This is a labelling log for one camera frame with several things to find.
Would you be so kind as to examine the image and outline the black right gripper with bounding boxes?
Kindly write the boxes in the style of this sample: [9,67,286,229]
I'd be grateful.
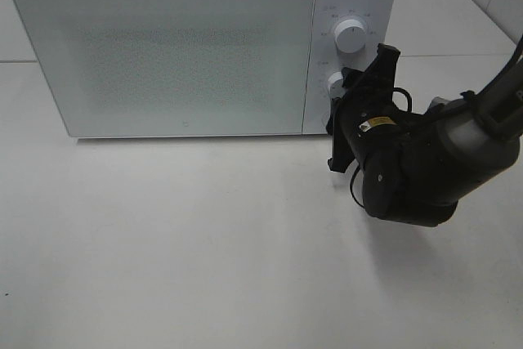
[337,43,409,161]

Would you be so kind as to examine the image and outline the white microwave door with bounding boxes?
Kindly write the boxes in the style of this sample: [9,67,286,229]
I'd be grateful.
[14,0,313,137]

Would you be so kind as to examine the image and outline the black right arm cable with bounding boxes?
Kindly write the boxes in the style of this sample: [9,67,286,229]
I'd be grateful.
[348,89,413,209]

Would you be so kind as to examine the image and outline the white microwave knob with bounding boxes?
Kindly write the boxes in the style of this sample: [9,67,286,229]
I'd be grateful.
[333,17,367,54]
[326,71,346,99]

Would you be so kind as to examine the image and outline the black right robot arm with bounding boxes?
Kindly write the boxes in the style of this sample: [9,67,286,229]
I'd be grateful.
[326,44,522,227]

